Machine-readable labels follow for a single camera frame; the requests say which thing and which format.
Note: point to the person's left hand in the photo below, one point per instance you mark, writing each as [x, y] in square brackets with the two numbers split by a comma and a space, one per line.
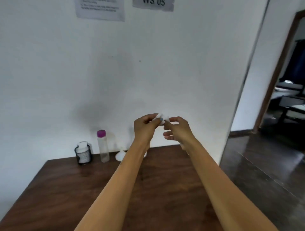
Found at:
[144, 129]

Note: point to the person's right hand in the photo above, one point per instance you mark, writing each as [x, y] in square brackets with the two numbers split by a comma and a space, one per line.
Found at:
[183, 132]

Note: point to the white tissue wipe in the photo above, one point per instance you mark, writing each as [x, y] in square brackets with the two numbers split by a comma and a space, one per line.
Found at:
[165, 117]

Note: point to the white spray bottle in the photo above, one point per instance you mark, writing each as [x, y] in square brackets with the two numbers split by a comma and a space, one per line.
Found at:
[145, 154]

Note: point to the white plastic funnel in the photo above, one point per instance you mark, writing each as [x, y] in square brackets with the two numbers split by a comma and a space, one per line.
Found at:
[119, 155]

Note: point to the purple bottle cap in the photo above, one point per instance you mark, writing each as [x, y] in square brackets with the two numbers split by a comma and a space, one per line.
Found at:
[101, 133]

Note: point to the clear water bottle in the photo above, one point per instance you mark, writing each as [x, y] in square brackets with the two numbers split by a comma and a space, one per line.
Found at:
[104, 150]

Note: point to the person's left forearm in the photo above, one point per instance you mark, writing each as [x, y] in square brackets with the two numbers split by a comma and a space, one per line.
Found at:
[114, 190]

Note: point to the person's right forearm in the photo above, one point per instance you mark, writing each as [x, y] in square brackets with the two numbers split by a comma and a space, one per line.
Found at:
[226, 195]

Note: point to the black mesh holder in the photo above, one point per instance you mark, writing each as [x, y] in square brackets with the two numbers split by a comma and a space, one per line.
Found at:
[84, 157]

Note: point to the dark wooden table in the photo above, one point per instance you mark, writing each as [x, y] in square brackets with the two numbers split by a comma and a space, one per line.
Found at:
[71, 190]

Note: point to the dark wooden chair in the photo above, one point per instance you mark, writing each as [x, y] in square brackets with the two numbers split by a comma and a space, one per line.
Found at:
[293, 110]

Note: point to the brown wooden door frame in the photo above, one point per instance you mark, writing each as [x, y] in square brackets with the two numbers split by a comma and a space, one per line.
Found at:
[274, 83]

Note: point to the small white wall sign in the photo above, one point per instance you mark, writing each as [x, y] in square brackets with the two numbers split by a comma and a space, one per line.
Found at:
[153, 4]

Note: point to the large white wall notice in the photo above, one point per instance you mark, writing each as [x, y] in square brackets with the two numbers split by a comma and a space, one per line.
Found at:
[100, 10]

